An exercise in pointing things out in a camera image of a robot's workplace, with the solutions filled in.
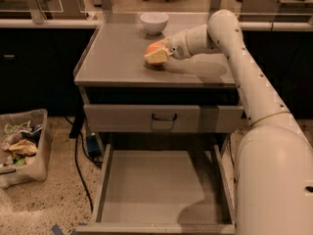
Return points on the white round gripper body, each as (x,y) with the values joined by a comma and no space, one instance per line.
(178,45)

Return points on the orange fruit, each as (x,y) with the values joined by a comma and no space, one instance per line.
(154,47)

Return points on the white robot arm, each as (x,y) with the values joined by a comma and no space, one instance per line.
(274,162)

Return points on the grey metal drawer cabinet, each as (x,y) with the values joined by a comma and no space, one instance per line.
(113,71)

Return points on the closed grey top drawer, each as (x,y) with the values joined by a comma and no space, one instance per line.
(138,118)

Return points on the open grey middle drawer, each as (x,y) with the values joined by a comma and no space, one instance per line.
(150,192)

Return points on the white ceramic bowl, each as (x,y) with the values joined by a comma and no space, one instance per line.
(154,22)

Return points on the blue power box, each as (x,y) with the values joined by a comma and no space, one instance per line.
(93,149)

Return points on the clear plastic bin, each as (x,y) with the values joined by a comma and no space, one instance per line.
(12,175)

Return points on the crumpled snack bags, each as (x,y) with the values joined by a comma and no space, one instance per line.
(20,143)

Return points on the blue tape strip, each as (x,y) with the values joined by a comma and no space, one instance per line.
(57,230)

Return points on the black drawer handle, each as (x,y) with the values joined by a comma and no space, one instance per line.
(156,118)

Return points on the white counter rail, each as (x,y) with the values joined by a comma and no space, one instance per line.
(247,26)

